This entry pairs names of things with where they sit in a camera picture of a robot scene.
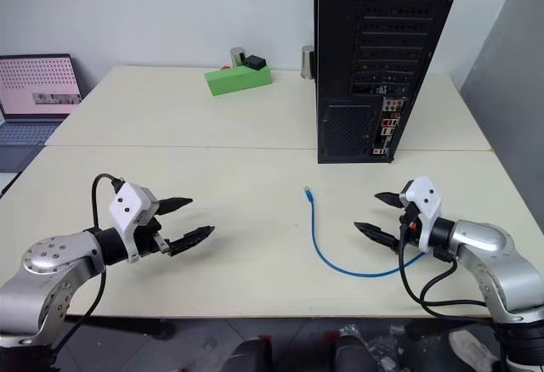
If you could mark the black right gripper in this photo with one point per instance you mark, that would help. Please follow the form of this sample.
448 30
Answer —
410 223

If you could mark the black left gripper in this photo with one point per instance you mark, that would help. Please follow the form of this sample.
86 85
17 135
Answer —
149 236

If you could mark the green rectangular box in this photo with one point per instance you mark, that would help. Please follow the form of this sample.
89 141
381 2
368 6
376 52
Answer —
238 80

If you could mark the black computer tower case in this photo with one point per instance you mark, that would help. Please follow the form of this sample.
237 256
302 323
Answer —
370 62

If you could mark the white shoe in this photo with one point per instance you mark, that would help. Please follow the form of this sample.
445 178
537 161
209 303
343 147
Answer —
472 351

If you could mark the silver metal cylinder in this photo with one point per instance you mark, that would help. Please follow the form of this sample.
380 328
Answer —
238 55
307 62

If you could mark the small black box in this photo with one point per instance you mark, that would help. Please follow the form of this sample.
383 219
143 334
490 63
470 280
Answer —
255 63

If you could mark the open laptop with pink screen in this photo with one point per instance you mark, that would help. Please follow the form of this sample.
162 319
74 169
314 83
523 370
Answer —
32 100

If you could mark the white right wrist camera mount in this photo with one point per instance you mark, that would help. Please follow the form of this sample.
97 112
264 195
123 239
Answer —
425 202

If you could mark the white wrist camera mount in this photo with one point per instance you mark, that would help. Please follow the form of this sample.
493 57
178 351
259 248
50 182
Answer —
126 208
425 202

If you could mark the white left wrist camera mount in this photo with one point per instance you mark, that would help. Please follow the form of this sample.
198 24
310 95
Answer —
126 208

